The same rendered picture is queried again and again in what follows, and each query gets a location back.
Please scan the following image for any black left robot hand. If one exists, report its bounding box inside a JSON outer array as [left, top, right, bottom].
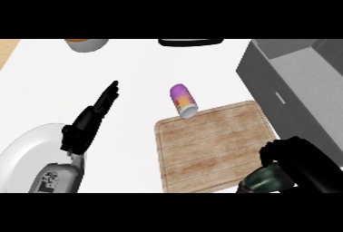
[[59, 80, 121, 156]]

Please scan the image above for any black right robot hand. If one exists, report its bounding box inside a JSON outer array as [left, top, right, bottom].
[[258, 135, 343, 194]]

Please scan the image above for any dark green eggplant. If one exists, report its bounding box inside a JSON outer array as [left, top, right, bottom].
[[234, 161, 297, 194]]

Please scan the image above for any wooden cutting board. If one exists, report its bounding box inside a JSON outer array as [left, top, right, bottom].
[[153, 100, 280, 194]]

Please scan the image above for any grey cardboard box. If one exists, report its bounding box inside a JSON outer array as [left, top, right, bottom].
[[234, 38, 343, 164]]

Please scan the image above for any white round plate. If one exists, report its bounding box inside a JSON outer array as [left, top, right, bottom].
[[0, 122, 87, 194]]

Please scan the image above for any purple and orange can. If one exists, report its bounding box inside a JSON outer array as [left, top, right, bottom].
[[168, 83, 199, 120]]

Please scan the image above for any grey cup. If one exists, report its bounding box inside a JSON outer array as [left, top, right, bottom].
[[63, 38, 109, 53]]

